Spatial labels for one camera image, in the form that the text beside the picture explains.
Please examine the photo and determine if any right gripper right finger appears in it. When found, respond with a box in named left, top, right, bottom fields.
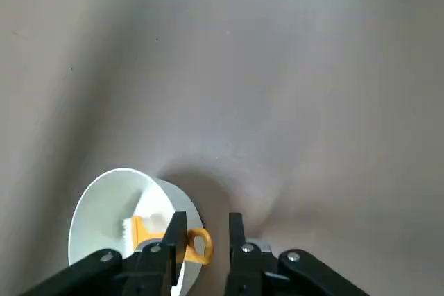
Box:
left=223, top=211, right=370, bottom=296

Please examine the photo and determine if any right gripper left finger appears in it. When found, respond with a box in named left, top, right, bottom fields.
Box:
left=22, top=211, right=189, bottom=296

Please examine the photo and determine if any white bowl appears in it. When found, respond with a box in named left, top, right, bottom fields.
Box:
left=68, top=168, right=205, bottom=296

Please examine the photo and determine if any yellow oil brush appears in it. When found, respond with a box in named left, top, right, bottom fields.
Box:
left=121, top=215, right=213, bottom=265

